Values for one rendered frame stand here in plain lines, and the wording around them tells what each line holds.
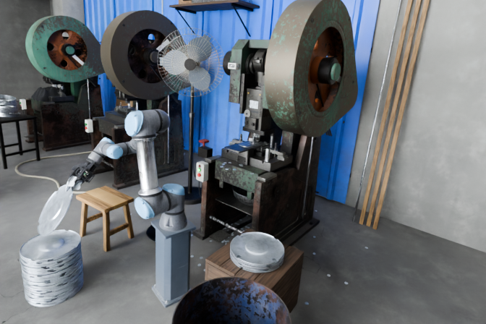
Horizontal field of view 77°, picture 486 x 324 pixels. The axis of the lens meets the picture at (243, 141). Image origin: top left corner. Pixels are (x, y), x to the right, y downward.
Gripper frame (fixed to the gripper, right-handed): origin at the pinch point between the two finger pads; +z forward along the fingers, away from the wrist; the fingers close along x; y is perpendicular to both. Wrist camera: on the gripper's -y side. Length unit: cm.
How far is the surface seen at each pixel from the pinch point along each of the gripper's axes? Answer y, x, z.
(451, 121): 158, 133, -189
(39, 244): -3.6, 9.6, 32.1
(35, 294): 7, 19, 53
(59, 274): 14.0, 19.2, 38.4
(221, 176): 36, 68, -60
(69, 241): 4.0, 18.7, 23.8
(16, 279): -24, 25, 58
